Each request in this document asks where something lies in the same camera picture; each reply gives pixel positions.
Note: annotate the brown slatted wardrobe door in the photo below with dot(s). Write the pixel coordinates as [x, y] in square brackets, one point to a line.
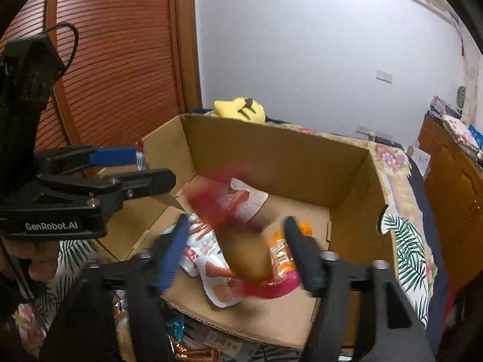
[134, 66]

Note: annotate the pink snack packet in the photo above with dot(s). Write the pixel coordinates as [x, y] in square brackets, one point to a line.
[244, 245]

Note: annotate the small white fan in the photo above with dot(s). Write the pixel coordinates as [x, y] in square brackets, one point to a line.
[460, 98]

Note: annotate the white wall switch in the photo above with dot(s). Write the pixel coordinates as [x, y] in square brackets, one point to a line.
[384, 76]

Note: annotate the white meat snack pouch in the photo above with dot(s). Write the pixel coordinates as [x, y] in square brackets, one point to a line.
[203, 257]

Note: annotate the teal candy wrapper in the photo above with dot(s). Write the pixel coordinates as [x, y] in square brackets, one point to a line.
[175, 326]

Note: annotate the folded floral cloth stack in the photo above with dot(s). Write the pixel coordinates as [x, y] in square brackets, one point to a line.
[460, 133]

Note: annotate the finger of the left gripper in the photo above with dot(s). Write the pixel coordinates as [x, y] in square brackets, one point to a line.
[109, 186]
[94, 157]

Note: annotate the orange snack packet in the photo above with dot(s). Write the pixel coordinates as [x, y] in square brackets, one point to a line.
[283, 265]

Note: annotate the wooden sideboard cabinet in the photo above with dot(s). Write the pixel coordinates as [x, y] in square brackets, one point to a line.
[454, 190]

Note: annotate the palm leaf bed sheet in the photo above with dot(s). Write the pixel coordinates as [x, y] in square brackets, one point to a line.
[409, 254]

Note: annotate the yellow plush toy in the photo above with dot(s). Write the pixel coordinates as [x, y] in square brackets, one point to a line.
[241, 108]

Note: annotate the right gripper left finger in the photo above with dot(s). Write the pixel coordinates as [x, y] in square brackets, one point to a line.
[84, 327]

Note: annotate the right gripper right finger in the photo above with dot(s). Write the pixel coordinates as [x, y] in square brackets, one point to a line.
[388, 327]

